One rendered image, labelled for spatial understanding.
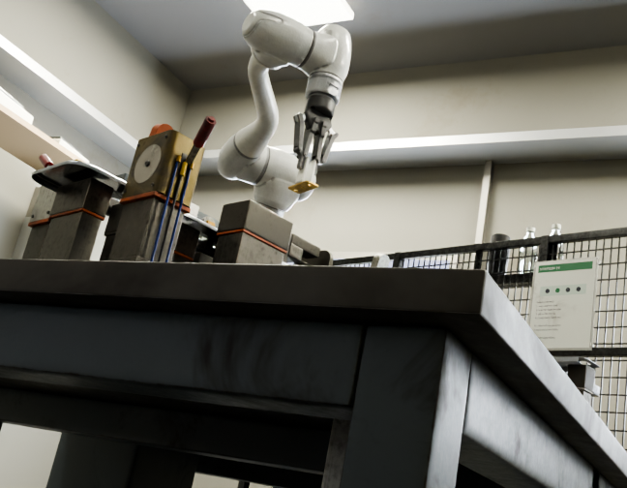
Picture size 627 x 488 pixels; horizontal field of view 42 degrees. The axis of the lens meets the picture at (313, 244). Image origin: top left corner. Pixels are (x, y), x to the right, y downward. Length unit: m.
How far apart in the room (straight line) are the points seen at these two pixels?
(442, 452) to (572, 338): 1.98
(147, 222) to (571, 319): 1.67
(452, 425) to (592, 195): 4.11
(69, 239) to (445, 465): 0.94
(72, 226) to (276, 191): 1.15
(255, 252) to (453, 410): 0.85
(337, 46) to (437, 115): 3.26
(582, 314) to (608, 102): 2.56
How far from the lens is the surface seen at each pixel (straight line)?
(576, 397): 1.07
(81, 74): 5.65
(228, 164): 2.53
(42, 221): 1.69
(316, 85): 2.07
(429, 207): 5.04
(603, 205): 4.78
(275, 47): 2.07
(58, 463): 2.57
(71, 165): 1.52
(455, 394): 0.75
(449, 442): 0.74
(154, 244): 1.36
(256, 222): 1.54
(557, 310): 2.74
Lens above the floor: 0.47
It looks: 19 degrees up
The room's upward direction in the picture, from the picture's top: 11 degrees clockwise
